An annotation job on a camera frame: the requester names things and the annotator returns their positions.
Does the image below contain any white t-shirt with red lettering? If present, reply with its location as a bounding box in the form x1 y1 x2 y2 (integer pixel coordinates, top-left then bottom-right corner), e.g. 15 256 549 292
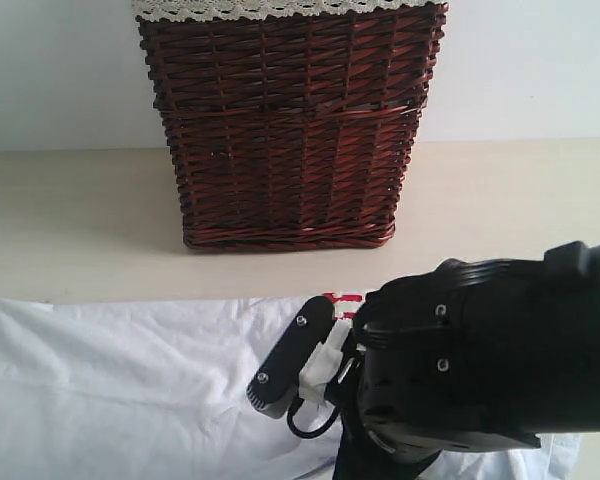
0 292 581 480

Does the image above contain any brown wicker basket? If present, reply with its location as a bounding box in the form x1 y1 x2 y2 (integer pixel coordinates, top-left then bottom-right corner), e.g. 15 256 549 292
137 1 448 251

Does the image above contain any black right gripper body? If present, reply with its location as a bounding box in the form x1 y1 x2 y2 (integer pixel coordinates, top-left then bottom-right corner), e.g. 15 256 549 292
328 346 444 479

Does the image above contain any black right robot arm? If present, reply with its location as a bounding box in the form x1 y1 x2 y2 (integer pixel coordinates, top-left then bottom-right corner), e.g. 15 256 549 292
334 242 600 479

